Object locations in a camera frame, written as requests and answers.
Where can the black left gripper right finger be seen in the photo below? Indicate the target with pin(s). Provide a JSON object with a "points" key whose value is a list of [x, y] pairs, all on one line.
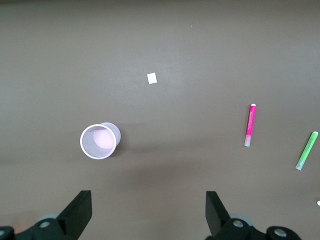
{"points": [[220, 220]]}

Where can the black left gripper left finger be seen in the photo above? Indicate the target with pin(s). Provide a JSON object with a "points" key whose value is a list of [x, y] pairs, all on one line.
{"points": [[72, 217]]}

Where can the pink marker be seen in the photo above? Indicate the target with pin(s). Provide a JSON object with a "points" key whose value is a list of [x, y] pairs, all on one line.
{"points": [[250, 122]]}

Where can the white mesh cup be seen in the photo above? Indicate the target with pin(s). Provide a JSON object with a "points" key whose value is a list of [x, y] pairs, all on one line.
{"points": [[100, 140]]}

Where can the green marker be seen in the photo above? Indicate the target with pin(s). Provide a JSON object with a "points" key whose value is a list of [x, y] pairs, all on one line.
{"points": [[307, 150]]}

